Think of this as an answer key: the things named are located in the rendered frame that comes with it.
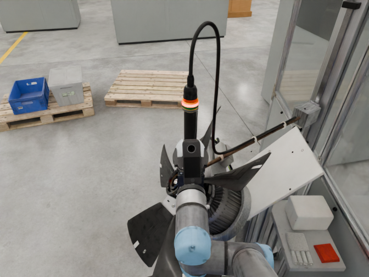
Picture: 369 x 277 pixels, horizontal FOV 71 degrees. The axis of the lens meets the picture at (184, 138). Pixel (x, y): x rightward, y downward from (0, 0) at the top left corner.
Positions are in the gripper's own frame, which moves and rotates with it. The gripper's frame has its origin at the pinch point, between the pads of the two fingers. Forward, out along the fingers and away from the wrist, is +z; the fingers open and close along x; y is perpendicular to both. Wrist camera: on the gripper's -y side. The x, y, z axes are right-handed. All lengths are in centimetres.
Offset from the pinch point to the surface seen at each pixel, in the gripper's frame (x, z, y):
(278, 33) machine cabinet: 118, 278, 51
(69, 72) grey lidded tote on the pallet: -161, 277, 104
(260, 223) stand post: 32, 5, 53
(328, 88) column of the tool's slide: 58, 35, 1
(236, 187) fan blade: 12.8, -13.1, 6.3
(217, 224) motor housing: 11.1, -3.9, 38.7
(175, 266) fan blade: -4.4, -23.5, 31.3
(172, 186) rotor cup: -6.2, 4.9, 26.9
